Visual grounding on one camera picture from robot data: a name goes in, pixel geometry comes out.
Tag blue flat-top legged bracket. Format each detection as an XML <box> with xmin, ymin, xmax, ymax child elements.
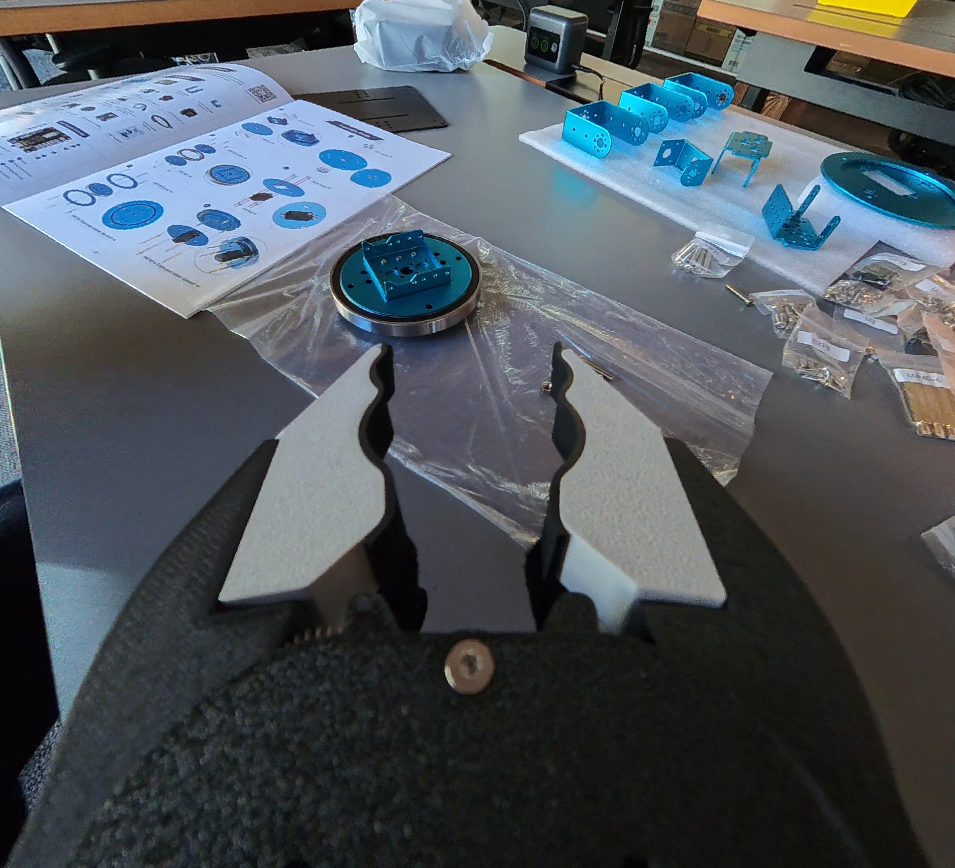
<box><xmin>711</xmin><ymin>130</ymin><xmax>774</xmax><ymax>189</ymax></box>

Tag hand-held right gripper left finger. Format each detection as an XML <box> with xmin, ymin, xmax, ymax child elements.
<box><xmin>216</xmin><ymin>342</ymin><xmax>396</xmax><ymax>636</ymax></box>

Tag blue square servo bracket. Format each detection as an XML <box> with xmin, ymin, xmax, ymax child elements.
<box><xmin>653</xmin><ymin>138</ymin><xmax>716</xmax><ymax>189</ymax></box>

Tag scattered small screws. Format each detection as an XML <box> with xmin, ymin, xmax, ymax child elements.
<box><xmin>541</xmin><ymin>353</ymin><xmax>619</xmax><ymax>396</ymax></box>

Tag white foam sheet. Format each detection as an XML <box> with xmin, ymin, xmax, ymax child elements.
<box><xmin>518</xmin><ymin>103</ymin><xmax>955</xmax><ymax>296</ymax></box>

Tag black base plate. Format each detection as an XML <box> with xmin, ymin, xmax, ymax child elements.
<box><xmin>294</xmin><ymin>85</ymin><xmax>449</xmax><ymax>135</ymax></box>

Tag white plastic bag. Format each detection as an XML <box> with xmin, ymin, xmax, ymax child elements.
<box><xmin>352</xmin><ymin>0</ymin><xmax>495</xmax><ymax>75</ymax></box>

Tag large blue U bracket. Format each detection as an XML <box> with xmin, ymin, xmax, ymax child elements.
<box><xmin>664</xmin><ymin>71</ymin><xmax>737</xmax><ymax>112</ymax></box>
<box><xmin>618</xmin><ymin>83</ymin><xmax>681</xmax><ymax>135</ymax></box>
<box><xmin>657</xmin><ymin>79</ymin><xmax>710</xmax><ymax>120</ymax></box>
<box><xmin>561</xmin><ymin>101</ymin><xmax>652</xmax><ymax>161</ymax></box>

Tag clear bag of long screws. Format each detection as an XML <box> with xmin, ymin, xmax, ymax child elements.
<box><xmin>671</xmin><ymin>231</ymin><xmax>755</xmax><ymax>280</ymax></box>

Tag pile of small screw bags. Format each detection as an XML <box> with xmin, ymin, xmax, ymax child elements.
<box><xmin>750</xmin><ymin>241</ymin><xmax>955</xmax><ymax>441</ymax></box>

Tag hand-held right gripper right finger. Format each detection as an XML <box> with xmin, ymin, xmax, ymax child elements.
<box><xmin>526</xmin><ymin>342</ymin><xmax>730</xmax><ymax>636</ymax></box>

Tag blue disc with mounted bracket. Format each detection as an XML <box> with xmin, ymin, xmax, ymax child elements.
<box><xmin>336</xmin><ymin>230</ymin><xmax>478</xmax><ymax>322</ymax></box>

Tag steel bearing ring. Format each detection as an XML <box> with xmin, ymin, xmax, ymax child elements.
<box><xmin>328</xmin><ymin>241</ymin><xmax>483</xmax><ymax>340</ymax></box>

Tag grey desk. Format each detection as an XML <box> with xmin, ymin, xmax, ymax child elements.
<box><xmin>0</xmin><ymin>25</ymin><xmax>955</xmax><ymax>868</ymax></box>

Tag clear plastic bag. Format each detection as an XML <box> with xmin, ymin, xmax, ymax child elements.
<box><xmin>205</xmin><ymin>195</ymin><xmax>774</xmax><ymax>550</ymax></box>

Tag open assembly manual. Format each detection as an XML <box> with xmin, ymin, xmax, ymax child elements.
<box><xmin>0</xmin><ymin>62</ymin><xmax>453</xmax><ymax>321</ymax></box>

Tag large blue flange plate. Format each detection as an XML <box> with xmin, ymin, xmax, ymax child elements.
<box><xmin>821</xmin><ymin>152</ymin><xmax>955</xmax><ymax>232</ymax></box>

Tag small blue U bracket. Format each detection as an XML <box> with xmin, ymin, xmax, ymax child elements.
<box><xmin>761</xmin><ymin>183</ymin><xmax>843</xmax><ymax>252</ymax></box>

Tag black label printer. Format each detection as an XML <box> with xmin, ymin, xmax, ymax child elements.
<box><xmin>524</xmin><ymin>4</ymin><xmax>590</xmax><ymax>75</ymax></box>

